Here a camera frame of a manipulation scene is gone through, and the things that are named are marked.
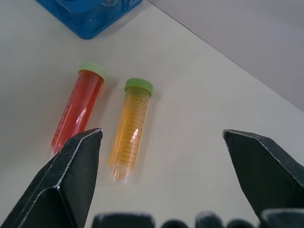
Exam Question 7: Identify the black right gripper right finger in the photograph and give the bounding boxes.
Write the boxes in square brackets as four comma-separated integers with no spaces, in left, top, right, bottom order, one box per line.
[222,129,304,228]

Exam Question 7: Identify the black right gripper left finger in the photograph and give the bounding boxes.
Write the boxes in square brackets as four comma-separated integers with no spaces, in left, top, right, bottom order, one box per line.
[0,128,104,228]

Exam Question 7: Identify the red liquid tube green cap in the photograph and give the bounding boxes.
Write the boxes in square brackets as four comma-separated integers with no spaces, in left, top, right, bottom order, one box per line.
[50,61,108,155]

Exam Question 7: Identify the orange liquid tube green cap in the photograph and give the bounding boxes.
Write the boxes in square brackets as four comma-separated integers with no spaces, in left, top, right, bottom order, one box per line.
[108,77,154,183]

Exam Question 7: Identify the blue plastic tube rack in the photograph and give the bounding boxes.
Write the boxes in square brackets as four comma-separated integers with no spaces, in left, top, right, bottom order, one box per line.
[35,0,144,40]

